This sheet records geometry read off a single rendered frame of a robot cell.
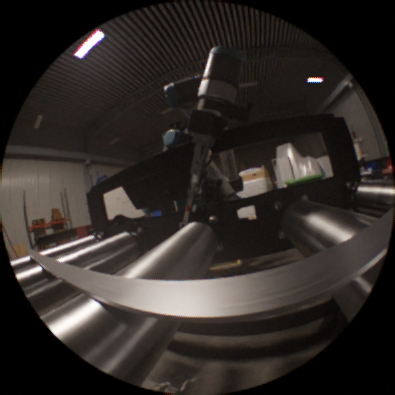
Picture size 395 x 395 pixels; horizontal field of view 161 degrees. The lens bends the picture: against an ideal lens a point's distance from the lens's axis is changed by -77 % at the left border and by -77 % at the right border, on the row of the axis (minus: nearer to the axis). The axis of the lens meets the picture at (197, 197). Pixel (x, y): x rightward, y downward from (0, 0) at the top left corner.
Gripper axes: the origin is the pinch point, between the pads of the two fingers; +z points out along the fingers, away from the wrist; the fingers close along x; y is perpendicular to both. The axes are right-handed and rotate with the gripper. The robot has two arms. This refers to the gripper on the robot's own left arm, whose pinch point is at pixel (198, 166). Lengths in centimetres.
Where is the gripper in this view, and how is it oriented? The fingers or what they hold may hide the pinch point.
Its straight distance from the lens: 36.7
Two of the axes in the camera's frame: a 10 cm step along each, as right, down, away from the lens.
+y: -9.0, -3.5, 2.5
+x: -3.6, 3.1, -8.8
